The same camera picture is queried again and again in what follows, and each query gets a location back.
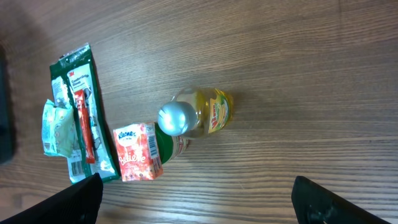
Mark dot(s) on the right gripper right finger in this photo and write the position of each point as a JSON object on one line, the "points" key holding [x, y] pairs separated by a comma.
{"points": [[314, 204]]}

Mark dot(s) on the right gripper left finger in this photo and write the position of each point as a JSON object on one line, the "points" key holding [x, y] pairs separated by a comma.
{"points": [[77, 204]]}

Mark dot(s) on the light green snack pouch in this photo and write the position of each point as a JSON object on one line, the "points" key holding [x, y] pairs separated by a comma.
{"points": [[58, 130]]}

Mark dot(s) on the red Kleenex tissue pack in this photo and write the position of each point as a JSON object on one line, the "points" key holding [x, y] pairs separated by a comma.
{"points": [[138, 152]]}

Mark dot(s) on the green lid jar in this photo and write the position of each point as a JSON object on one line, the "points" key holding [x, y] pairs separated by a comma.
{"points": [[169, 146]]}

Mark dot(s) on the green 3M gloves package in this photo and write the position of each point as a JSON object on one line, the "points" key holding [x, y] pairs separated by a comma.
{"points": [[74, 84]]}

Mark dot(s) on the yellow liquid bottle silver cap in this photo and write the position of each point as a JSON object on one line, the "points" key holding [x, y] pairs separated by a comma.
{"points": [[196, 112]]}

